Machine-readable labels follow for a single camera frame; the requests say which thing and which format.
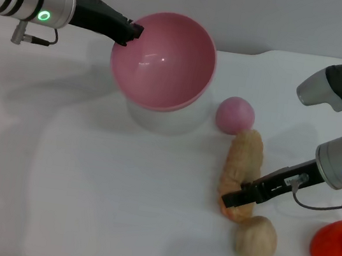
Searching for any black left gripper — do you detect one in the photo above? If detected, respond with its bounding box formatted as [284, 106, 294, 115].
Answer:
[68, 0, 148, 50]

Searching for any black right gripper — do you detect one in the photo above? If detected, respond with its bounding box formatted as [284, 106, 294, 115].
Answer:
[220, 147, 329, 222]

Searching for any ridged orange bread loaf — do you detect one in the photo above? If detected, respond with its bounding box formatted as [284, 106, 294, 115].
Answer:
[213, 125, 268, 225]

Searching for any pink plastic bowl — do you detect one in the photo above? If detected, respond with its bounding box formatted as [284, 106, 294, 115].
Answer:
[103, 4, 223, 119]

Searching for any beige round bun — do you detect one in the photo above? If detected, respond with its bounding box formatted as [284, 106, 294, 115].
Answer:
[232, 212, 281, 256]

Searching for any pink round bun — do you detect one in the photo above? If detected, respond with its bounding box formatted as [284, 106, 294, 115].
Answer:
[213, 94, 258, 139]

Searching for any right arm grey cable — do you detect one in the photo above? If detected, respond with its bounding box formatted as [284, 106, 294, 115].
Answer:
[285, 173, 342, 214]

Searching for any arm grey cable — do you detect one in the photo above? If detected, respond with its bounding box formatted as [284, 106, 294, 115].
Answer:
[11, 20, 61, 50]
[285, 173, 342, 214]

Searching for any left arm grey cable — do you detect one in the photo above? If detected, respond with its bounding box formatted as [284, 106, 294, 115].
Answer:
[11, 20, 61, 50]

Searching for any right wrist camera housing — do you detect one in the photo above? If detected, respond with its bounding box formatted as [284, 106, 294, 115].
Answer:
[294, 55, 342, 113]

